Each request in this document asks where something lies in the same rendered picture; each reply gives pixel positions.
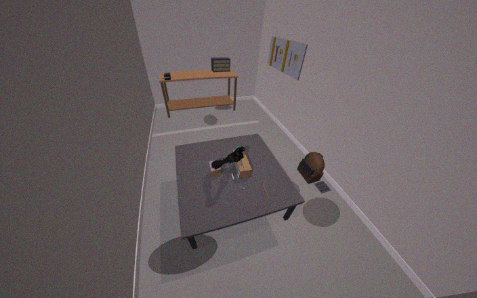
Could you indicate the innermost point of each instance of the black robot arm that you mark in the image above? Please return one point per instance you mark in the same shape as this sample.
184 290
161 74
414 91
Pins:
230 158

